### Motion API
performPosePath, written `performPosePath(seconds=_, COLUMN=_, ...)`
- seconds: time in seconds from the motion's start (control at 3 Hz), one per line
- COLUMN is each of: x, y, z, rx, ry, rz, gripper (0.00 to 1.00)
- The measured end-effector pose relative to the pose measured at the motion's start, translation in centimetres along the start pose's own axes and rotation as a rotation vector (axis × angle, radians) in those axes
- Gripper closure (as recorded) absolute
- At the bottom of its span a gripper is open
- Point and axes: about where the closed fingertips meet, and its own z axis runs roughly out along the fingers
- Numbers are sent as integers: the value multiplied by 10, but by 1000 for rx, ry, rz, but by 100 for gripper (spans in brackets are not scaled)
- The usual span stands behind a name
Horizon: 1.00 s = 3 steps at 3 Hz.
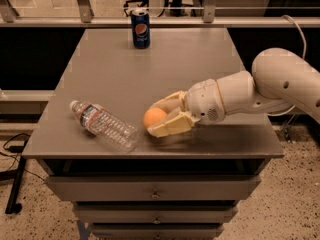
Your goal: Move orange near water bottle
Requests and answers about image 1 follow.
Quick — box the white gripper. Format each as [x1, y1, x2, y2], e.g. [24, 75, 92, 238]
[147, 79, 226, 138]

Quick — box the orange fruit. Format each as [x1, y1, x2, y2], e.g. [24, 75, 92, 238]
[143, 108, 167, 128]

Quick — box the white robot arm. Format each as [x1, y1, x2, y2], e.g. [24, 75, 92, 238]
[147, 48, 320, 137]

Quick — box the clear plastic water bottle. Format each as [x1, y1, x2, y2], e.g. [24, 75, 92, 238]
[70, 100, 139, 152]

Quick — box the grey drawer cabinet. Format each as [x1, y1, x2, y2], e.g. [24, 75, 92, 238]
[24, 29, 282, 240]

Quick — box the top grey drawer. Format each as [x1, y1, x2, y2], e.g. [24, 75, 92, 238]
[46, 175, 261, 202]

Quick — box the grey drawer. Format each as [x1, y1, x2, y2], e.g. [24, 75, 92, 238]
[46, 175, 261, 202]
[73, 203, 238, 224]
[91, 223, 224, 240]

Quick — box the blue pepsi can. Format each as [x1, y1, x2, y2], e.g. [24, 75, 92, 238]
[131, 9, 151, 49]

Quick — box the black office chair base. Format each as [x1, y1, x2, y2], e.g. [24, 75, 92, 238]
[123, 0, 185, 17]

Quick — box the middle grey drawer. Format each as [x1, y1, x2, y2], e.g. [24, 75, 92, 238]
[73, 203, 238, 224]

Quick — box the bottom grey drawer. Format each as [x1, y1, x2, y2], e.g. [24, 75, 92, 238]
[91, 223, 224, 240]

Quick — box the black stand leg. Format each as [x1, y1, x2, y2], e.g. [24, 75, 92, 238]
[4, 140, 28, 215]

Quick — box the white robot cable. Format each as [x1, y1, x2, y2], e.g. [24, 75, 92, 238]
[281, 14, 308, 60]

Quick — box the black cable on floor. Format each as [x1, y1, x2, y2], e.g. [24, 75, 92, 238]
[0, 132, 46, 182]

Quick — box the metal railing frame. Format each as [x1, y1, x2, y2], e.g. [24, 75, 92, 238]
[0, 0, 320, 29]

